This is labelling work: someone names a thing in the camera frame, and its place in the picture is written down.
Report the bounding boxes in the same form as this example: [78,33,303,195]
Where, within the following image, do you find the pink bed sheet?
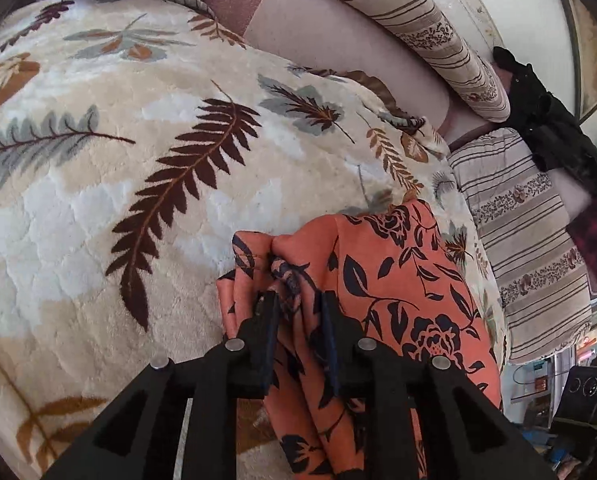
[203,0,597,221]

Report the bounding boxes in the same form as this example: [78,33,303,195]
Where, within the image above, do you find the cream leaf-print plush blanket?
[0,0,509,480]

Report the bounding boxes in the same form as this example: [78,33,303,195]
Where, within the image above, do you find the black panel with round dials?
[549,365,597,443]

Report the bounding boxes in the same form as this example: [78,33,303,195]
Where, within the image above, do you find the orange black floral garment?
[216,199,504,480]

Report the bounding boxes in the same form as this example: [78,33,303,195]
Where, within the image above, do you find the striped floral bolster pillow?
[303,0,512,123]

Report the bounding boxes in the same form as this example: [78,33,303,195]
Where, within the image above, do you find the striped flat pillow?
[449,127,594,366]

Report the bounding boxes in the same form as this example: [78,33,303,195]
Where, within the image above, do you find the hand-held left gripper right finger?
[321,291,544,480]

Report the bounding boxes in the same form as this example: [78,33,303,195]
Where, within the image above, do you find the red plaid cloth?
[566,187,597,316]

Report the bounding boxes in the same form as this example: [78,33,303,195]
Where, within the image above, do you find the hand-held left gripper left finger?
[43,292,282,480]

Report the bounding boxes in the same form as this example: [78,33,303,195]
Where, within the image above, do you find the white ornate headboard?
[429,0,579,111]

